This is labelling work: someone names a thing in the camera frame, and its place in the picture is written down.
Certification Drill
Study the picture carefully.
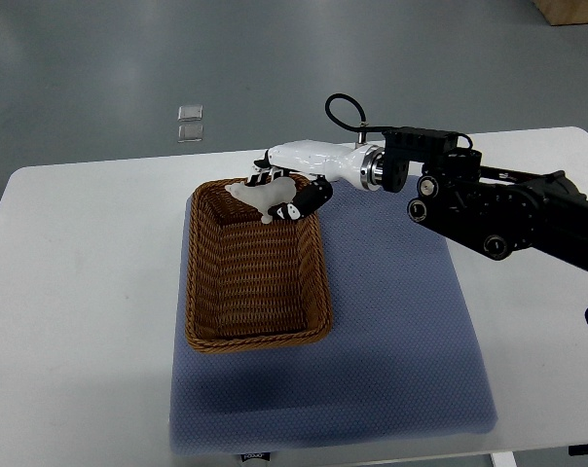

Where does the brown wicker basket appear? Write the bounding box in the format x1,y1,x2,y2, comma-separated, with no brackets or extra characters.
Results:
184,179,333,353

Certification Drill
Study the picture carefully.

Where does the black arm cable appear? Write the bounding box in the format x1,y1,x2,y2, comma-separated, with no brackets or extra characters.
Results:
324,92,369,146

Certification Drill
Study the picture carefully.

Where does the white toy polar bear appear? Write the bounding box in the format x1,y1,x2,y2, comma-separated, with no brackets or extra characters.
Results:
225,176,297,224

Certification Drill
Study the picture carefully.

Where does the wooden box corner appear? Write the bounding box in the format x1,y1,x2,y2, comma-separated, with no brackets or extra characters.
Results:
533,0,588,26

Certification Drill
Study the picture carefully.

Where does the blue textured mat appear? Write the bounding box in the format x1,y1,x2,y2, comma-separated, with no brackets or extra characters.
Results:
169,180,496,456

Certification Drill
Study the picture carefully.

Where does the upper metal floor plate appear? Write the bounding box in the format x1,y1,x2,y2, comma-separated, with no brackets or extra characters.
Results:
177,104,203,122

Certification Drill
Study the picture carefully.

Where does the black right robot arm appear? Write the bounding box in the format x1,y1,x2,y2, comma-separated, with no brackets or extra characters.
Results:
247,126,588,271

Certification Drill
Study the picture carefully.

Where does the black table control panel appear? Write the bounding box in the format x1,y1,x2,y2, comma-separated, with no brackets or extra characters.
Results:
568,444,588,456

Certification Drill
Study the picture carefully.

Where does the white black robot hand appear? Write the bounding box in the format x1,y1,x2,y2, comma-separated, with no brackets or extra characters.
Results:
245,140,385,220

